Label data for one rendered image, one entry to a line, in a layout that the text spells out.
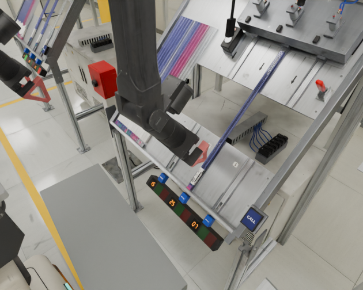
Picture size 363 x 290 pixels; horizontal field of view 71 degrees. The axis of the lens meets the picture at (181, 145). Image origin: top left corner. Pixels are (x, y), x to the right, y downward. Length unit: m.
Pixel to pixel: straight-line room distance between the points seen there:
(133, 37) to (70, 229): 0.73
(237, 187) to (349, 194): 1.35
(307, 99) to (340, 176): 1.38
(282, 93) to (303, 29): 0.18
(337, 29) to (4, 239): 0.86
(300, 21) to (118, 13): 0.57
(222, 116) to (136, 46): 0.95
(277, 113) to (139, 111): 1.04
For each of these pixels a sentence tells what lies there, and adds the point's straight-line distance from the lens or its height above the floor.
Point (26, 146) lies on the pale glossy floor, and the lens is 2.36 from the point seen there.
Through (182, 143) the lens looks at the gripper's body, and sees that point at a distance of 0.59.
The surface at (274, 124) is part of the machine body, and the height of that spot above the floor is 0.62.
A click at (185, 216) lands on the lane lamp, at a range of 0.85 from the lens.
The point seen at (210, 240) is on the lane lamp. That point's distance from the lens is 0.81.
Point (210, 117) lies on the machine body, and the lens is 1.28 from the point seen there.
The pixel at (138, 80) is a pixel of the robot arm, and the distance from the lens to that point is 0.41.
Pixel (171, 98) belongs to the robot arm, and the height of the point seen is 1.11.
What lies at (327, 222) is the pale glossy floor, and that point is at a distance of 1.82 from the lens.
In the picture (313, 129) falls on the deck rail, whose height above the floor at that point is 0.96.
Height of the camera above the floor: 1.39
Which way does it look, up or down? 43 degrees down
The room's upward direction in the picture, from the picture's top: straight up
